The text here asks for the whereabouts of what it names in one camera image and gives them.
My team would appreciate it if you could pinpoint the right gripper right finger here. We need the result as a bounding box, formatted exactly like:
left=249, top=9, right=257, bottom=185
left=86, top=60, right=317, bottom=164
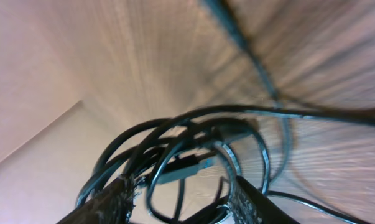
left=228, top=176, right=299, bottom=224

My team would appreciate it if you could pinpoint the black USB-C cable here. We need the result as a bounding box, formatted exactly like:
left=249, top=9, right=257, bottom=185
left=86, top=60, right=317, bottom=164
left=121, top=0, right=375, bottom=224

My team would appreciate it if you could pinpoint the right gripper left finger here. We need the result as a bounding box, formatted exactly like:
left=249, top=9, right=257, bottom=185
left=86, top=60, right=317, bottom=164
left=57, top=175, right=136, bottom=224

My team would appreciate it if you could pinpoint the black USB-A cable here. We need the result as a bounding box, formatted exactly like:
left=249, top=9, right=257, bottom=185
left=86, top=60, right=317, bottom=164
left=75, top=116, right=272, bottom=224

